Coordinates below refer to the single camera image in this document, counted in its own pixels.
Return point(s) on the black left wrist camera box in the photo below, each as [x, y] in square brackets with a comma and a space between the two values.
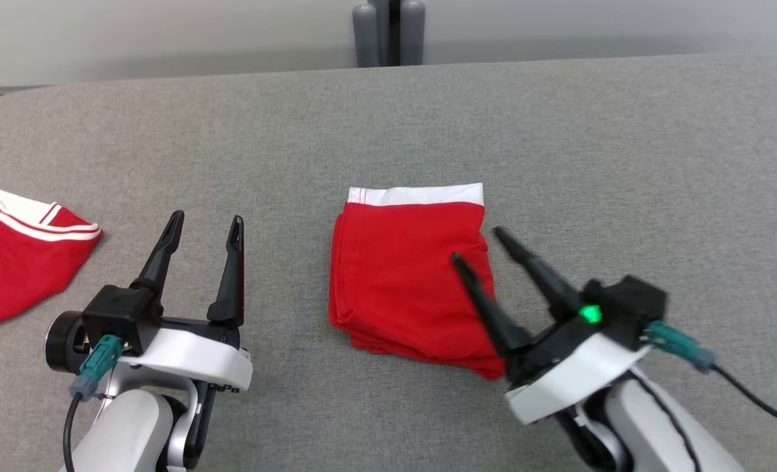
[123, 314]

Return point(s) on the red shorts with white stripes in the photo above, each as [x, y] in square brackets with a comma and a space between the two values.
[408, 275]

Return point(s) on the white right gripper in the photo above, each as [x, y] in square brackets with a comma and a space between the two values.
[572, 373]

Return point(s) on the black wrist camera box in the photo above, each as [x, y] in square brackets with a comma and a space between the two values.
[631, 305]
[123, 314]

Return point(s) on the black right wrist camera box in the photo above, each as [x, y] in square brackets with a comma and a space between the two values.
[631, 305]

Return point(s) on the grey partition post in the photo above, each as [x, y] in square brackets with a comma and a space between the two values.
[390, 33]

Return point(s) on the red jersey with white trim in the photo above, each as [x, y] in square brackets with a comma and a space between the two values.
[15, 269]

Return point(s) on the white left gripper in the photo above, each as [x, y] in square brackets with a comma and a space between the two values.
[192, 357]

